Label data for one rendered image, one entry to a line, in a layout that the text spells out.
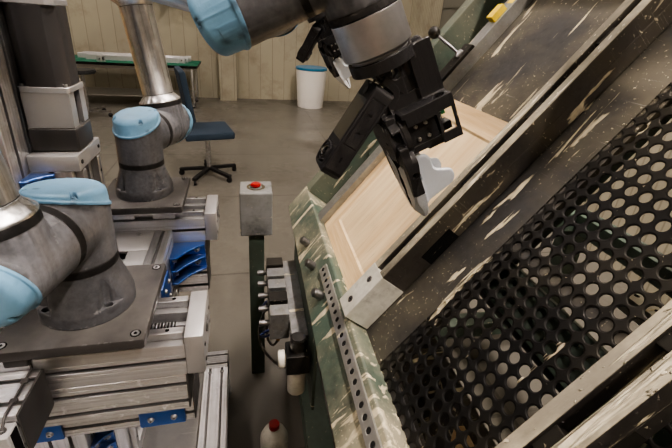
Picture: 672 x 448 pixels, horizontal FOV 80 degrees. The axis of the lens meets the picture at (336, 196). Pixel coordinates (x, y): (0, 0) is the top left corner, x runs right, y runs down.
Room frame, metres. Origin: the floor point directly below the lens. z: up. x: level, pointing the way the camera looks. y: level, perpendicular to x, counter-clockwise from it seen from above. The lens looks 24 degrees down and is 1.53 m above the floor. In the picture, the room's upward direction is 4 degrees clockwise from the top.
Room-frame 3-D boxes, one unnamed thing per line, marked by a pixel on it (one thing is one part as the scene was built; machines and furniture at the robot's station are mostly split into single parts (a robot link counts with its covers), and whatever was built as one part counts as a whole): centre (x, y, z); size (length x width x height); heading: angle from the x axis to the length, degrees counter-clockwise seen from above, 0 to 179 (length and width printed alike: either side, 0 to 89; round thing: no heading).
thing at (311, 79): (7.50, 0.61, 0.35); 0.59 x 0.57 x 0.70; 14
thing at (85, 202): (0.56, 0.43, 1.20); 0.13 x 0.12 x 0.14; 1
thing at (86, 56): (6.66, 3.47, 0.40); 2.13 x 0.80 x 0.80; 104
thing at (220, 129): (3.73, 1.30, 0.51); 0.59 x 0.56 x 1.02; 97
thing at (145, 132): (1.06, 0.55, 1.20); 0.13 x 0.12 x 0.14; 172
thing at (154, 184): (1.05, 0.55, 1.09); 0.15 x 0.15 x 0.10
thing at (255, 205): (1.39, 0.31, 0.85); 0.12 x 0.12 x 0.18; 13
